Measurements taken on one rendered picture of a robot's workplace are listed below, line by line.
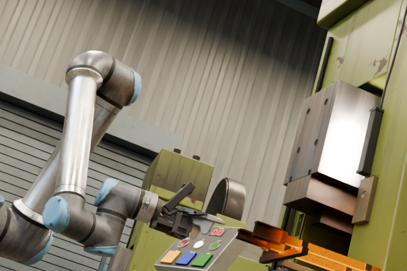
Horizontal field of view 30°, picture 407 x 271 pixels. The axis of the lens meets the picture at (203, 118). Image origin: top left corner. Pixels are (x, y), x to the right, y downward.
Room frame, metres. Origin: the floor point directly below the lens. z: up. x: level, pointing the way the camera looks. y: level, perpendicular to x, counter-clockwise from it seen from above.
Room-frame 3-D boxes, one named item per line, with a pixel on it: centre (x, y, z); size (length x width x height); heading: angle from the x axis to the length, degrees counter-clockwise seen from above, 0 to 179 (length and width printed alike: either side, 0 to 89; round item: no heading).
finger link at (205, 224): (2.15, -0.10, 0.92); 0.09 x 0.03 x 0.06; 65
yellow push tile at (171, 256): (3.37, -0.04, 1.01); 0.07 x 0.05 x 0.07; 40
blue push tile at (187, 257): (3.30, -0.11, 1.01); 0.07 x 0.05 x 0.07; 40
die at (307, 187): (2.91, -0.63, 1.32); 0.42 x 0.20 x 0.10; 105
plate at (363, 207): (2.59, -0.64, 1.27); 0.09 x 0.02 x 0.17; 15
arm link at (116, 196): (2.16, 0.17, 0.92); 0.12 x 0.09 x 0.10; 101
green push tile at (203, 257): (3.22, -0.17, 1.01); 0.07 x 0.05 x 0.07; 40
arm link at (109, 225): (2.15, 0.18, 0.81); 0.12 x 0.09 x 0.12; 128
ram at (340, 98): (2.87, -0.65, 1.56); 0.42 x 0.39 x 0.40; 105
